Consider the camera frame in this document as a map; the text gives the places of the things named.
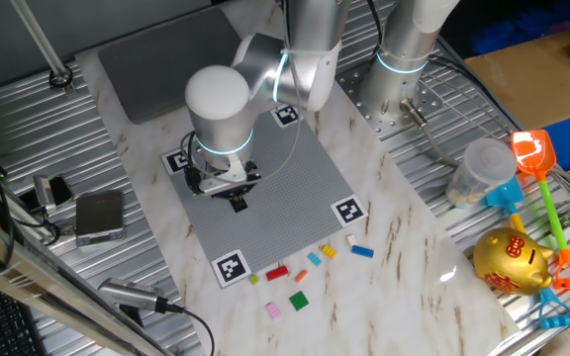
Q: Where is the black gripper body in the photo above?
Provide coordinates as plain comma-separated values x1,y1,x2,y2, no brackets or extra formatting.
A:
242,158,263,185

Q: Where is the grey Lego baseplate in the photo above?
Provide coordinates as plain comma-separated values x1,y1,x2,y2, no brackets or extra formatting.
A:
159,104,369,289

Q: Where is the red Lego brick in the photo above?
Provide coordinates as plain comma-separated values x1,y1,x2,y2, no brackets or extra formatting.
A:
265,265,290,283

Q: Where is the green Lego plate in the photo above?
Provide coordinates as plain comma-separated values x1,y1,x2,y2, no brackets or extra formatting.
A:
288,290,311,312

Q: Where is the black white ArUco marker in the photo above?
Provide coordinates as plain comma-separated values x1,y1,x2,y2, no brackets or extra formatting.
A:
330,194,369,228
270,104,300,129
159,146,192,176
210,248,253,289

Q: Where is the silver digital scale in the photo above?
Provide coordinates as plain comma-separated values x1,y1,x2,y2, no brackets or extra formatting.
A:
74,189,127,248

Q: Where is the grey fabric pad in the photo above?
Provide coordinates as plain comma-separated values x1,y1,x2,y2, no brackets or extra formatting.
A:
97,5,246,125

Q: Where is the clear plastic cup with bricks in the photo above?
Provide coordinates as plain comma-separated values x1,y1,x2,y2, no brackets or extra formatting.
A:
445,136,518,210

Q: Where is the silver metal pole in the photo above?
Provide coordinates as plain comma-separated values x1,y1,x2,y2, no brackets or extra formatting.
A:
10,0,76,95

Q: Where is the gold piggy bank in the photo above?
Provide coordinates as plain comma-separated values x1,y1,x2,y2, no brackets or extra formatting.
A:
472,226,556,298

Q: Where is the brown cardboard box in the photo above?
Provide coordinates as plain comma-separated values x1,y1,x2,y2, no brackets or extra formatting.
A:
464,22,570,131

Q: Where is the blue fuzzy fabric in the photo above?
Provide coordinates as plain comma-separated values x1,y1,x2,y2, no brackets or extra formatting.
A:
471,0,570,55

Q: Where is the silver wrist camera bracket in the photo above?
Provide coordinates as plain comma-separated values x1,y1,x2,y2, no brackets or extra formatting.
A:
184,160,249,198

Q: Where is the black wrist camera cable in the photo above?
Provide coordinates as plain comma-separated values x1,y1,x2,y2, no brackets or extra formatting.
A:
179,130,205,174

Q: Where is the silver depth camera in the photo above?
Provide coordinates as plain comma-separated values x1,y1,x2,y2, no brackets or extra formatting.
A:
97,277,170,313

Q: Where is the grey robot conduit cable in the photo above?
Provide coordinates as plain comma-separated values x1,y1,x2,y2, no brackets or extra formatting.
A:
399,97,462,167

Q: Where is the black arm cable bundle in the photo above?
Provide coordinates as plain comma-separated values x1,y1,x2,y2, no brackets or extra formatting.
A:
367,0,388,60

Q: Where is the perforated metal robot base plate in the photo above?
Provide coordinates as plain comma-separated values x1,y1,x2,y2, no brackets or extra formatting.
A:
336,61,447,142

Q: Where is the aluminium frame bar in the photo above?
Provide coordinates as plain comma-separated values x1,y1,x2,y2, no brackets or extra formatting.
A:
0,202,172,356

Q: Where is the blue toy shovel yellow handle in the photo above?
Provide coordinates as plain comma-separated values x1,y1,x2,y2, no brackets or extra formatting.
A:
480,175,570,331

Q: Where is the orange toy shovel green handle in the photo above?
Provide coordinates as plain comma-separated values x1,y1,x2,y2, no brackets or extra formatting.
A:
510,129,570,291

